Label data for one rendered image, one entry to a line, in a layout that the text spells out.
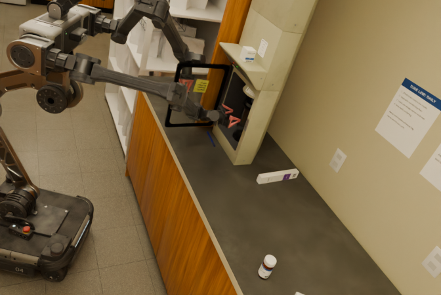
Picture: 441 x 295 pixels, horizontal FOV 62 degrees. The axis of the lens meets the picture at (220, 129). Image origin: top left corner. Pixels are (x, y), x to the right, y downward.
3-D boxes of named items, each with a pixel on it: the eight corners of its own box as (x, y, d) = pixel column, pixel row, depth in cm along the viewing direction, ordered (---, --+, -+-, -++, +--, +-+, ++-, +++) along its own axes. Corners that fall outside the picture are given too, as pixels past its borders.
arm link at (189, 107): (173, 81, 149) (166, 107, 148) (187, 84, 148) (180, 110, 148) (191, 101, 192) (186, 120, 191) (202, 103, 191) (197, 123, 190)
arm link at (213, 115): (191, 101, 189) (187, 117, 189) (200, 101, 179) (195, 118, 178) (211, 108, 195) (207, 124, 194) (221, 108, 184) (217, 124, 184)
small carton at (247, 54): (247, 58, 180) (251, 46, 177) (252, 62, 176) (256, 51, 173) (239, 57, 178) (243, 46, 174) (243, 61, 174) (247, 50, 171)
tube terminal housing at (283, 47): (246, 130, 236) (289, 12, 196) (271, 162, 212) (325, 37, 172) (211, 131, 224) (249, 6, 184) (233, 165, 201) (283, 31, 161)
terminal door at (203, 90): (212, 126, 220) (230, 65, 199) (163, 127, 205) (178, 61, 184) (211, 124, 220) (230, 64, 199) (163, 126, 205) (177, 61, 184)
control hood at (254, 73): (233, 60, 199) (238, 43, 194) (260, 90, 176) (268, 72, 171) (214, 59, 194) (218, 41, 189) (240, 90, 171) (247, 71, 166)
